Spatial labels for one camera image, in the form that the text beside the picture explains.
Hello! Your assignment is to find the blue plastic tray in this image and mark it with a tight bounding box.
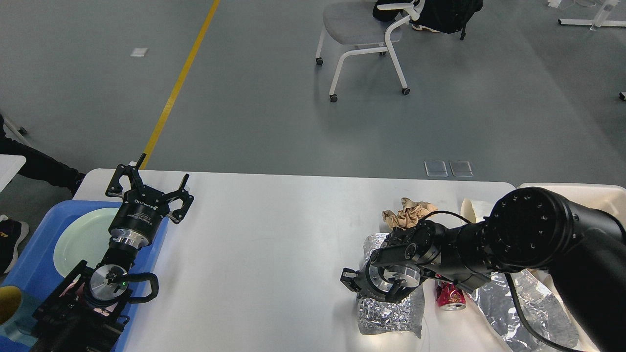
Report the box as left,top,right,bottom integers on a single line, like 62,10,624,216
0,200,171,352

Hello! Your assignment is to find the person black sneakers right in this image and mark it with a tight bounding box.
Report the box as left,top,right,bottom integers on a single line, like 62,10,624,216
411,24,440,33

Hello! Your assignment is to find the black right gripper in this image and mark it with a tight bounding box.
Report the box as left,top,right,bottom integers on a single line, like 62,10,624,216
340,263,422,304

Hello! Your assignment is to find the red small packet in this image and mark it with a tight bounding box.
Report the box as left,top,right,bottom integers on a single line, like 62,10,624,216
435,280,467,311

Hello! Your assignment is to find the aluminium foil sheet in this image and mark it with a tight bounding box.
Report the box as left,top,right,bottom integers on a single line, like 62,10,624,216
357,233,425,339

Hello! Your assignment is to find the light green plate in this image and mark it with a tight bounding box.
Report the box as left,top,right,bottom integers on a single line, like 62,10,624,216
53,208,118,278

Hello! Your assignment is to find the teal mug yellow inside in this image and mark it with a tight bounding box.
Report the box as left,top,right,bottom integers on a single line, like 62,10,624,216
0,286,41,348

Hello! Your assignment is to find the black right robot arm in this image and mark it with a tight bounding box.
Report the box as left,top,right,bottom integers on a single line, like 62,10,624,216
340,187,626,352

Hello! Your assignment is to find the white stand base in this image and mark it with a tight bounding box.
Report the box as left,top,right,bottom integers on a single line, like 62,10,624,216
558,0,626,31

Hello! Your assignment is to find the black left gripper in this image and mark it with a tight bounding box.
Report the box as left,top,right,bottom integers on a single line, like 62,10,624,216
106,154,195,247

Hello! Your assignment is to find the crumpled brown napkin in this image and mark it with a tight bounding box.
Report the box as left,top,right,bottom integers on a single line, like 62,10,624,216
382,198,439,229

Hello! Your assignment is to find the black backpack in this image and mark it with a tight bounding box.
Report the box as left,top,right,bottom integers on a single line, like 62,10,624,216
373,0,483,41

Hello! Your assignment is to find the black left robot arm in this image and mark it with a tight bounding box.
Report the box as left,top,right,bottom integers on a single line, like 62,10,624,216
31,154,194,352

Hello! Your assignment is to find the white paper cup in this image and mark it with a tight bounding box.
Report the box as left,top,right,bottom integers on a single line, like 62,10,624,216
460,198,494,223

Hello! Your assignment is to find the person dark clothing left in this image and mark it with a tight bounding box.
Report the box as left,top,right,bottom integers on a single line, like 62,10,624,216
0,116,86,275

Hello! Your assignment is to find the white grey office chair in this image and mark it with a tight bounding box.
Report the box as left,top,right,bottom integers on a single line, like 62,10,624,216
315,0,425,103

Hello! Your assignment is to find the foil piece under arm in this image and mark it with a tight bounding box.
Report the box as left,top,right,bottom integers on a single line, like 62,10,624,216
470,270,579,352

